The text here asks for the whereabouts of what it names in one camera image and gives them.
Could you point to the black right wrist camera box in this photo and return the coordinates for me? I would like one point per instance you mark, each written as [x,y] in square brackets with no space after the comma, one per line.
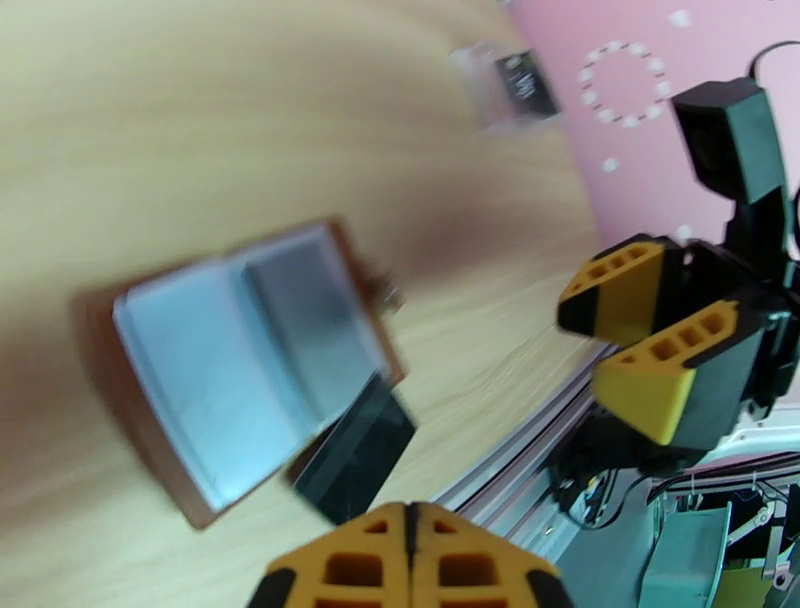
[725,137]

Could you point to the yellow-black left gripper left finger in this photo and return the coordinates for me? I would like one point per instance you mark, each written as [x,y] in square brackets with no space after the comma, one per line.
[350,562]

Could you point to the teal metal panel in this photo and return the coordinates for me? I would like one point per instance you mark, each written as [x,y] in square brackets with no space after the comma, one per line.
[687,556]

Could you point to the black VIP credit card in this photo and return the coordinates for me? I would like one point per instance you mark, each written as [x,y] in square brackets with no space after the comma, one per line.
[525,84]
[356,450]

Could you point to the clear acrylic card stand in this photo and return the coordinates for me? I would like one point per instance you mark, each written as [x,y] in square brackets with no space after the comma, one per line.
[475,81]

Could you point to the brown leather card holder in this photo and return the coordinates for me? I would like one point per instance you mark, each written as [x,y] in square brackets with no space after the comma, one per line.
[187,350]

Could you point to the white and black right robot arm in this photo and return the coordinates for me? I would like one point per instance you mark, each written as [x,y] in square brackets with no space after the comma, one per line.
[625,444]

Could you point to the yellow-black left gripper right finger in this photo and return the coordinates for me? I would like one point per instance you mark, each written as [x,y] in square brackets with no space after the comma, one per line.
[475,562]

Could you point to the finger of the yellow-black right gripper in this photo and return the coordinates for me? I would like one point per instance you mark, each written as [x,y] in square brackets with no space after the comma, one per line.
[650,381]
[619,287]

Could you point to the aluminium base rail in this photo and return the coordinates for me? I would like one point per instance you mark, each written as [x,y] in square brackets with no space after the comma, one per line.
[512,475]

